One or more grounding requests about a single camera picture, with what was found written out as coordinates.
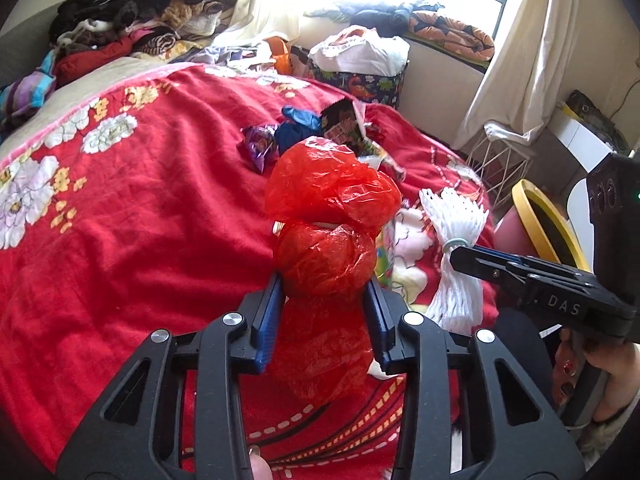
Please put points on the cream curtain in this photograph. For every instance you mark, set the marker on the cream curtain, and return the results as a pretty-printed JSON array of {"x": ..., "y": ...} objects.
[
  {"x": 525, "y": 50},
  {"x": 265, "y": 0}
]

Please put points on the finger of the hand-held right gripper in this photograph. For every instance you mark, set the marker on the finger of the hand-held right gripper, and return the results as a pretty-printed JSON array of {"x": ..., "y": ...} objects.
[
  {"x": 545, "y": 267},
  {"x": 485, "y": 267}
]

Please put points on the pile of clothes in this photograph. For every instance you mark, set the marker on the pile of clothes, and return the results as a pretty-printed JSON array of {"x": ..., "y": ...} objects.
[{"x": 125, "y": 15}]

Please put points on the red plastic bag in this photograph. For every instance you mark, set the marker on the red plastic bag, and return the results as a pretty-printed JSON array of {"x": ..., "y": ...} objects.
[{"x": 325, "y": 260}]

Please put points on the person's left hand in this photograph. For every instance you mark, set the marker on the person's left hand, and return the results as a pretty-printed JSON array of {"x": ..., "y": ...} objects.
[{"x": 260, "y": 465}]

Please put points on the heap of light cloths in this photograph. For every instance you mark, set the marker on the heap of light cloths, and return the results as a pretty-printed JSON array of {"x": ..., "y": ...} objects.
[{"x": 230, "y": 57}]

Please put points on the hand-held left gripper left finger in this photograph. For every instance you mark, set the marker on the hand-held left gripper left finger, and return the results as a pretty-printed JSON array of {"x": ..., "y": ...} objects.
[{"x": 267, "y": 330}]

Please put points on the blue rubber glove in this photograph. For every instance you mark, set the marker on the blue rubber glove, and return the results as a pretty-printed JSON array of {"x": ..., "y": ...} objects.
[{"x": 295, "y": 132}]

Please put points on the white yarn bundle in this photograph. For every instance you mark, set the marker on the white yarn bundle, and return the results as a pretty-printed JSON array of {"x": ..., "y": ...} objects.
[{"x": 457, "y": 290}]

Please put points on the yellow round bin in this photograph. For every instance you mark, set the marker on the yellow round bin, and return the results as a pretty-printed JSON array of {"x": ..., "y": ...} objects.
[{"x": 525, "y": 205}]

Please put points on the dark handbag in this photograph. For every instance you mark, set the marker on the dark handbag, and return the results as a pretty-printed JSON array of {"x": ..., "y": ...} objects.
[{"x": 595, "y": 115}]

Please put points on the white vanity desk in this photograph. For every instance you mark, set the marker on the white vanity desk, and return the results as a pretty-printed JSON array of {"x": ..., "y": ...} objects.
[{"x": 580, "y": 145}]

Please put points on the orange bag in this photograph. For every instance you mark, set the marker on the orange bag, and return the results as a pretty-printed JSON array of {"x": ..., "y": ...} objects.
[{"x": 280, "y": 55}]

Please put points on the purple snack wrapper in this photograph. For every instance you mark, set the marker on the purple snack wrapper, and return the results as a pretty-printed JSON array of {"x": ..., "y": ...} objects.
[{"x": 260, "y": 147}]

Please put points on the green yellow snack packet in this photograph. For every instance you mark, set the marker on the green yellow snack packet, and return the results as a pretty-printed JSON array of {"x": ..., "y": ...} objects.
[{"x": 386, "y": 260}]

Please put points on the person's right forearm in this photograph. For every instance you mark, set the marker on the person's right forearm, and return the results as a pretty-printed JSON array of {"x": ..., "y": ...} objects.
[{"x": 607, "y": 435}]

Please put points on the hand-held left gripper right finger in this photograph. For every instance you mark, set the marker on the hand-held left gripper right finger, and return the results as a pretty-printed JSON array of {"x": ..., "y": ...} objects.
[{"x": 380, "y": 330}]

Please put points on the dinosaur print fabric basket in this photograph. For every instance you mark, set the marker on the dinosaur print fabric basket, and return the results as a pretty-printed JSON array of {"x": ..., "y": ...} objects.
[{"x": 360, "y": 87}]

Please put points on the dark padded jacket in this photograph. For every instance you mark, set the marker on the dark padded jacket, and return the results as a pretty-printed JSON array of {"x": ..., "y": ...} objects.
[{"x": 390, "y": 20}]

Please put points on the person's right hand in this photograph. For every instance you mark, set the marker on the person's right hand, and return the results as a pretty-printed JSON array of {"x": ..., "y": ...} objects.
[{"x": 615, "y": 370}]

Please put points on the orange patterned cushion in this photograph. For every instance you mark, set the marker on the orange patterned cushion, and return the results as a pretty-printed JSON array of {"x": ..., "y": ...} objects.
[{"x": 455, "y": 35}]

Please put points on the red floral blanket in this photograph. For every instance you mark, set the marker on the red floral blanket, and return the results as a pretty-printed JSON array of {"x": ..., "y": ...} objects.
[{"x": 150, "y": 235}]

